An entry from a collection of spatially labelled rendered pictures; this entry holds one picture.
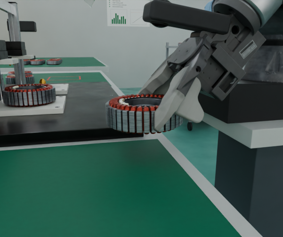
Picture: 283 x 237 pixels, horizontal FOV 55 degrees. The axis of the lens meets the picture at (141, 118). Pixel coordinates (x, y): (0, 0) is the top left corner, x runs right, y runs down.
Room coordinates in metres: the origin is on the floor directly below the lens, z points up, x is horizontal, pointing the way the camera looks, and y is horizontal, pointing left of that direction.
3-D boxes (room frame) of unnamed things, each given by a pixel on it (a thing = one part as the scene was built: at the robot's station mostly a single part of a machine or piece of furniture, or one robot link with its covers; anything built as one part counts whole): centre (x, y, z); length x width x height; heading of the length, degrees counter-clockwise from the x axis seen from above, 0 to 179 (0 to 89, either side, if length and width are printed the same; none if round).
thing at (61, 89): (0.85, 0.31, 0.78); 0.15 x 0.15 x 0.01; 13
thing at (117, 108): (0.39, 0.00, 0.81); 0.11 x 0.11 x 0.04
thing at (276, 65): (0.71, -0.34, 0.87); 0.15 x 0.15 x 0.10
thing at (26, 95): (0.62, 0.25, 0.80); 0.11 x 0.11 x 0.04
